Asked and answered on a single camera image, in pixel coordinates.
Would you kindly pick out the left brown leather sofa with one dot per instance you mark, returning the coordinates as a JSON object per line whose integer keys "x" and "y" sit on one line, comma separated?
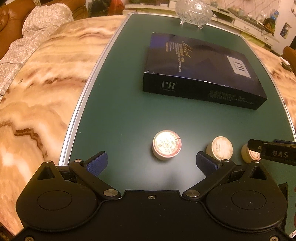
{"x": 14, "y": 14}

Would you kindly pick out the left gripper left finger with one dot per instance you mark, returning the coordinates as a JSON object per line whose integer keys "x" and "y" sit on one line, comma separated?
{"x": 87, "y": 172}

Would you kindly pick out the black bag on floor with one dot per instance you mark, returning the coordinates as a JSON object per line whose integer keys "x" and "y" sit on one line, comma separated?
{"x": 98, "y": 8}

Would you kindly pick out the round cream tin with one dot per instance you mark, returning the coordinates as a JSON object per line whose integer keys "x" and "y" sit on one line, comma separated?
{"x": 220, "y": 148}
{"x": 166, "y": 144}
{"x": 249, "y": 155}

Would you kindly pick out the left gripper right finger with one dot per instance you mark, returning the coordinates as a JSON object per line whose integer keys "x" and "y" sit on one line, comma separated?
{"x": 216, "y": 172}

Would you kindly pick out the green table mat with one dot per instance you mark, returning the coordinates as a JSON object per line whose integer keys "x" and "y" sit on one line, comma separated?
{"x": 115, "y": 115}

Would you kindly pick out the dark blue box lid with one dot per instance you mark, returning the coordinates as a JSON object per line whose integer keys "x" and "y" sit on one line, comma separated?
{"x": 192, "y": 68}

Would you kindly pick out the brown leather sofa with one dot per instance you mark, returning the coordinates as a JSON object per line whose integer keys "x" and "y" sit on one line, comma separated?
{"x": 14, "y": 14}
{"x": 289, "y": 54}

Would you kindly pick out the orange plastic bag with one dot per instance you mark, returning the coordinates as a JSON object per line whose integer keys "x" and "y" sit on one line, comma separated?
{"x": 116, "y": 7}

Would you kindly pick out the crystal glass lidded bowl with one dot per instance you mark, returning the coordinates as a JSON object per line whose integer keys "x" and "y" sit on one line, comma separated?
{"x": 193, "y": 12}

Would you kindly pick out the right brown leather sofa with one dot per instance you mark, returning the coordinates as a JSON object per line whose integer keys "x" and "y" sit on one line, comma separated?
{"x": 289, "y": 54}

